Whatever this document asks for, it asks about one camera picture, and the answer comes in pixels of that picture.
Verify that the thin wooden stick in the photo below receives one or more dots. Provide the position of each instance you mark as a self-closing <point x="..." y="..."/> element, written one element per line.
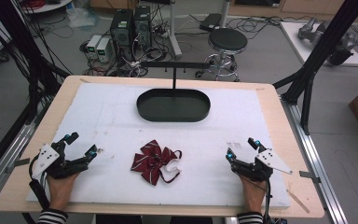
<point x="298" y="201"/>

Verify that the black stand with oval tray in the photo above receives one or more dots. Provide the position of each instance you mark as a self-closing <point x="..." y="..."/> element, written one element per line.
<point x="174" y="113"/>

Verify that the white power supply unit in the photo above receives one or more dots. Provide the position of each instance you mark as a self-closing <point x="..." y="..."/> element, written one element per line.
<point x="93" y="45"/>
<point x="104" y="49"/>

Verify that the dark red striped bow tie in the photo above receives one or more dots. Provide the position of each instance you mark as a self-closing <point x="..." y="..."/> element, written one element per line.
<point x="150" y="161"/>

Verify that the light wooden table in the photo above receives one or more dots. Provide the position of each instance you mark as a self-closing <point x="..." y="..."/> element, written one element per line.
<point x="268" y="102"/>

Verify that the black flat box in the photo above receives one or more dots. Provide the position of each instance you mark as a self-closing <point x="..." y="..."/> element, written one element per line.
<point x="210" y="21"/>

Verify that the white floor board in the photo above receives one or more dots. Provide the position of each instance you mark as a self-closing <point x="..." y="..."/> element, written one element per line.
<point x="292" y="34"/>

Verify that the black computer tower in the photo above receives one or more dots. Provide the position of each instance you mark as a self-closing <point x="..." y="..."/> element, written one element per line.
<point x="121" y="26"/>
<point x="142" y="25"/>

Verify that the round white table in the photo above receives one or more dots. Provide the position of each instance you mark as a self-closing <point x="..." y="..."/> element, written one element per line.
<point x="48" y="6"/>

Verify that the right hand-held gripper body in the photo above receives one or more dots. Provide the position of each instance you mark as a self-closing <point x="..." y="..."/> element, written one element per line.
<point x="254" y="169"/>

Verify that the metal clamp bracket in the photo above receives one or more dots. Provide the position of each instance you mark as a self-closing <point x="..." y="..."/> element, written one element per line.
<point x="310" y="176"/>
<point x="18" y="164"/>

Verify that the white foam board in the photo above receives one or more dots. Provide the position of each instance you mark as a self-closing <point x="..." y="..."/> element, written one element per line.
<point x="105" y="124"/>

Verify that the white metal stand leg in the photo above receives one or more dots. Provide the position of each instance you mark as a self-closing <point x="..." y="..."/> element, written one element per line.
<point x="174" y="31"/>

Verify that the aluminium rail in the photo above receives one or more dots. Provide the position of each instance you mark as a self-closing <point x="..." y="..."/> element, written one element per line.
<point x="313" y="149"/>
<point x="9" y="152"/>

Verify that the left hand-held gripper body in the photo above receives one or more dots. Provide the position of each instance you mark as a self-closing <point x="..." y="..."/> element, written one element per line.
<point x="66" y="165"/>

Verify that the black round stool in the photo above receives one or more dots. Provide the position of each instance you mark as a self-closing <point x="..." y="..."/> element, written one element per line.
<point x="227" y="39"/>

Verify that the person's right hand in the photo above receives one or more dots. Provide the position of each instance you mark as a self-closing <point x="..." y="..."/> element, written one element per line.
<point x="254" y="194"/>

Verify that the person's left hand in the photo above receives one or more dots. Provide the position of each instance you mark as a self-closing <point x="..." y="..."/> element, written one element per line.
<point x="61" y="189"/>

